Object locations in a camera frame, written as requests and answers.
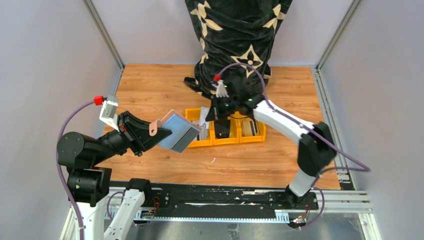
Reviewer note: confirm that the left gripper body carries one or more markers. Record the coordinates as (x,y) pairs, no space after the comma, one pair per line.
(129,133)

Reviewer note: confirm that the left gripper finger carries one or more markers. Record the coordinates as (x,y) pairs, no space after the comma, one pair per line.
(142,141)
(133,123)

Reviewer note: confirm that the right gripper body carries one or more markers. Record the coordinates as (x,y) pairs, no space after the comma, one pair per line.
(220,109)

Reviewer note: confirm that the pink leather card holder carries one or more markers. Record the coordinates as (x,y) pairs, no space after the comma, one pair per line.
(183,131)

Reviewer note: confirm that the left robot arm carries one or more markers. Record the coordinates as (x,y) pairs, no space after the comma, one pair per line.
(88,186)

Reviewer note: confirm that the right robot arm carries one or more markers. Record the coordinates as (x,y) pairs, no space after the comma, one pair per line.
(314,141)

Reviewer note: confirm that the black cards in bin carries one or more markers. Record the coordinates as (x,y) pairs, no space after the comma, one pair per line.
(222,128)

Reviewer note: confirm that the yellow plastic end bin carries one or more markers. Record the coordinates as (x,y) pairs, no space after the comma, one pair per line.
(261,137)

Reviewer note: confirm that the black floral blanket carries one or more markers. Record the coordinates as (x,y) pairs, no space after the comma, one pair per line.
(234,31)

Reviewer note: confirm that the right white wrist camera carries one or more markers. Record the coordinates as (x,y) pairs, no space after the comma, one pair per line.
(221,89)

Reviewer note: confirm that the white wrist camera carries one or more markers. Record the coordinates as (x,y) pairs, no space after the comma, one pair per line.
(108,111)
(221,89)

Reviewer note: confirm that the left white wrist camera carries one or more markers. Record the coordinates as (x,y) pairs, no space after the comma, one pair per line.
(108,111)

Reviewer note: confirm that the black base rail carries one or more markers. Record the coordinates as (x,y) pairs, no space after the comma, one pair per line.
(225,203)

